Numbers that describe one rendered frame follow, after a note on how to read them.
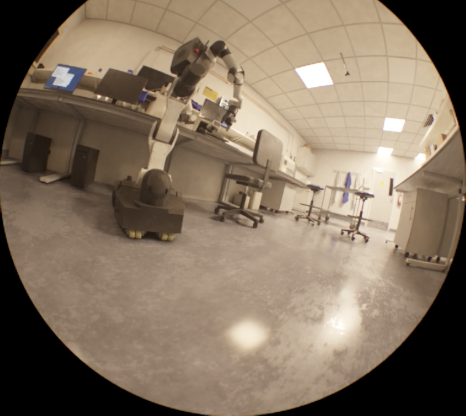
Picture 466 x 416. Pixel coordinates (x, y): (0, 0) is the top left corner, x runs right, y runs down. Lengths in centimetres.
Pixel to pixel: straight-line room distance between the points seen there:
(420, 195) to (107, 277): 243
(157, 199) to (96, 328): 56
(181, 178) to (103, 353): 210
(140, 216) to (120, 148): 148
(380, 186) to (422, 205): 404
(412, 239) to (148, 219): 235
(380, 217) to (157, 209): 597
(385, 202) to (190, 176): 599
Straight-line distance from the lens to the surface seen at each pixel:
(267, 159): 140
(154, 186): 64
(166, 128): 101
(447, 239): 258
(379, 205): 591
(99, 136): 213
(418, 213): 208
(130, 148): 204
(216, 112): 189
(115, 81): 179
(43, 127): 265
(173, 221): 71
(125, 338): 41
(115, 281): 52
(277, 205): 288
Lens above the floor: 37
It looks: 1 degrees up
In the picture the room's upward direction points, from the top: 13 degrees clockwise
